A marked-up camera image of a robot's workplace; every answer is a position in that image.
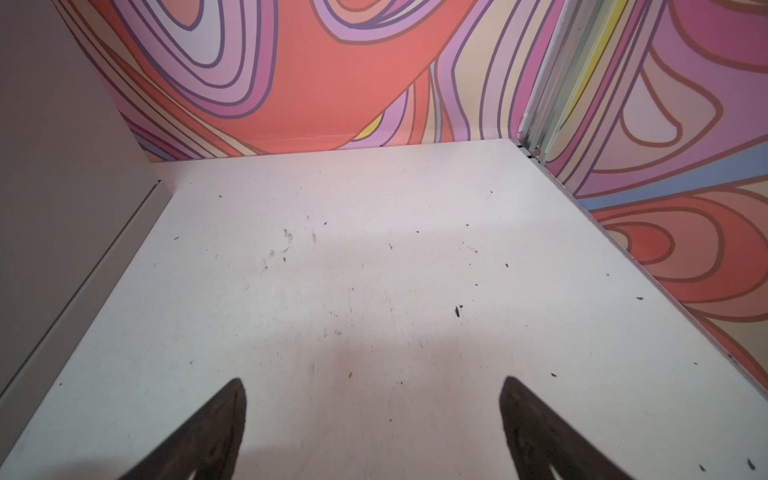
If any aluminium frame post right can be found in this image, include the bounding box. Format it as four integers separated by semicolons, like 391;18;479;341
518;0;628;165

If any grey metal cabinet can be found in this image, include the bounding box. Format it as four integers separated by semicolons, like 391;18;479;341
1;1;170;455

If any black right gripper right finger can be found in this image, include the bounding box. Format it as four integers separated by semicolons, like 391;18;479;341
499;377;630;479

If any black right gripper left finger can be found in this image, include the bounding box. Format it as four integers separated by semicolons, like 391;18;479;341
121;378;247;479

